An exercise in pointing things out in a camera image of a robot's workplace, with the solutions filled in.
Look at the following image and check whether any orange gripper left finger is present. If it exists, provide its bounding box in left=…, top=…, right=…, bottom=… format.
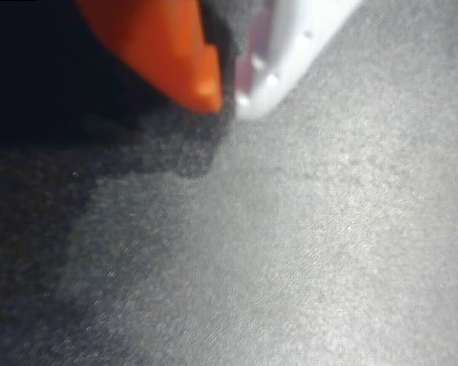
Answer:
left=74, top=0, right=225, bottom=114

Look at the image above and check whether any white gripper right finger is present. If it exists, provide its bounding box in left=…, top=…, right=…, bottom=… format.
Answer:
left=234, top=0, right=364, bottom=122

